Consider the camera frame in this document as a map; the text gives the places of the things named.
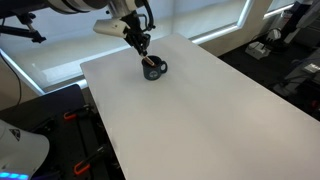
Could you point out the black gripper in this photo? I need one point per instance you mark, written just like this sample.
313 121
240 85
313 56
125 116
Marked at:
136 25

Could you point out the marker with white end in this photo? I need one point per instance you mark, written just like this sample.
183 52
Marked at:
148 61

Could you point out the dark blue speckled mug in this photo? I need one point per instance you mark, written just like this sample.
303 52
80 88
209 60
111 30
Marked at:
153 71

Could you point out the white device on floor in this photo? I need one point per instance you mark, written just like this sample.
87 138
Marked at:
257 49

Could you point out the black side desk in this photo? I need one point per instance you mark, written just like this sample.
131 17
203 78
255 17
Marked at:
50 133

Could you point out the black and white stand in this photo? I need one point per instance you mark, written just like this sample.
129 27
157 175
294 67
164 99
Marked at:
293 20

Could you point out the grey equipment with label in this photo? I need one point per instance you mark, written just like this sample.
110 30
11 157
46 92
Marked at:
300 75

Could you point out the white device with blue lights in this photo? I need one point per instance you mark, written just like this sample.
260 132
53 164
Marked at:
20 150

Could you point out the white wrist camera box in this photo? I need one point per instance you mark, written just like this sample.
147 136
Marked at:
110 26

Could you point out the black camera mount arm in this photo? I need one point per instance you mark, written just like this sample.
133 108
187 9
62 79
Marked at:
23 23

